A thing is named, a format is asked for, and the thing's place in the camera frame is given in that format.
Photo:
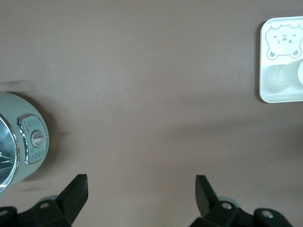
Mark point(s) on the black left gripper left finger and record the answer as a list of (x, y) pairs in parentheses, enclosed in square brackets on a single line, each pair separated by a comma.
[(71, 201)]

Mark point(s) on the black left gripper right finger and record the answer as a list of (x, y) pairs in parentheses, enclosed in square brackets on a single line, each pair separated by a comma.
[(206, 201)]

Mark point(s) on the white plastic cup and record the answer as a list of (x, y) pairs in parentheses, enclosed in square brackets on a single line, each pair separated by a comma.
[(288, 73)]

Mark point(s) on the white bear print tray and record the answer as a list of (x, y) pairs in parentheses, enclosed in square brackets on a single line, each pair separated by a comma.
[(270, 94)]

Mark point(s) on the grey-green electric cooking pot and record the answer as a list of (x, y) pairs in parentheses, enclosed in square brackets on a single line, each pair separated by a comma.
[(14, 106)]

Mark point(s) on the brown table cover mat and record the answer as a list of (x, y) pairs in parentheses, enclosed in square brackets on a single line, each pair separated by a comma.
[(142, 59)]

